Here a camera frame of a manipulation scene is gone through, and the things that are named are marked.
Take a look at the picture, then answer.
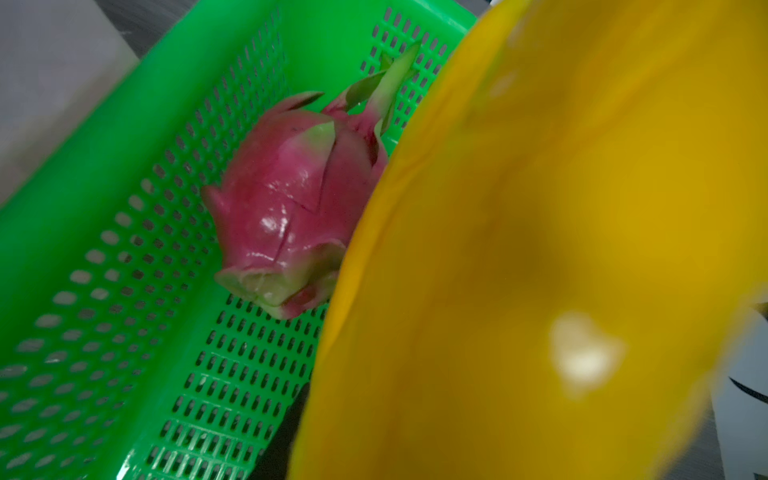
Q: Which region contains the pink dragon fruit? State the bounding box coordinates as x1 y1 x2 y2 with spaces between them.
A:
201 44 420 320

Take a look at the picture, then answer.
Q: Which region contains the yellow banana bunch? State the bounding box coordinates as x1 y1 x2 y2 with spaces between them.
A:
287 1 767 479

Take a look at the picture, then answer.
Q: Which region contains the green plastic basket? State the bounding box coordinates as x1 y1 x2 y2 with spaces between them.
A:
1 1 476 479

